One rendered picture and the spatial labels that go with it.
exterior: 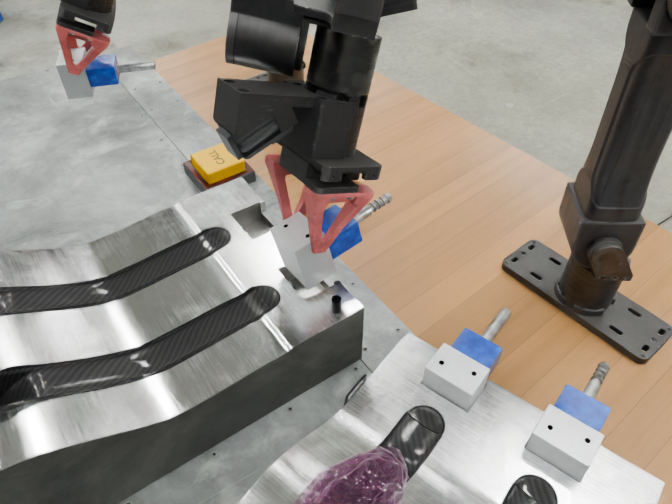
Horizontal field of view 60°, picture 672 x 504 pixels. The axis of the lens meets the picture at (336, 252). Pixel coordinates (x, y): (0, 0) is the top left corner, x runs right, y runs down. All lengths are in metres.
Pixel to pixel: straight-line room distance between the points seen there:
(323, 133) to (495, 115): 2.16
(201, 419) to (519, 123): 2.21
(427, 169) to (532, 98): 1.91
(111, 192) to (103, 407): 0.45
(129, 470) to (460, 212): 0.54
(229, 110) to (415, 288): 0.36
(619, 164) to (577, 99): 2.25
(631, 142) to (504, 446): 0.30
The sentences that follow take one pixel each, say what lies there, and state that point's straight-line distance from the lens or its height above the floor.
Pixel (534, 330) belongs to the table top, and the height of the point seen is 0.80.
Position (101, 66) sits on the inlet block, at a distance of 0.94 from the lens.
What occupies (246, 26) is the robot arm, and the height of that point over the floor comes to 1.14.
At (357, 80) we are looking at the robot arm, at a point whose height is 1.10.
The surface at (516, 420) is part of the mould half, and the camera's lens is 0.58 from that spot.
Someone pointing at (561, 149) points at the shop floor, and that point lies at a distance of 2.50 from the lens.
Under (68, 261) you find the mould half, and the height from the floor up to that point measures 0.89.
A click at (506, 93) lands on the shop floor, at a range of 2.81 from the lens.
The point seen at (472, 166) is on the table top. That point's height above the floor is 0.80.
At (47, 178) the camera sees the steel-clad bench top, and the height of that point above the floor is 0.80.
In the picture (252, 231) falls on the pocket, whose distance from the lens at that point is 0.71.
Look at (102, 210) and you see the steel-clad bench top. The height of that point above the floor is 0.80.
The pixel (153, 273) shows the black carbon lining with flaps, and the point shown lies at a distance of 0.66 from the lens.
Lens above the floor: 1.34
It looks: 45 degrees down
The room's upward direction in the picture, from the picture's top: straight up
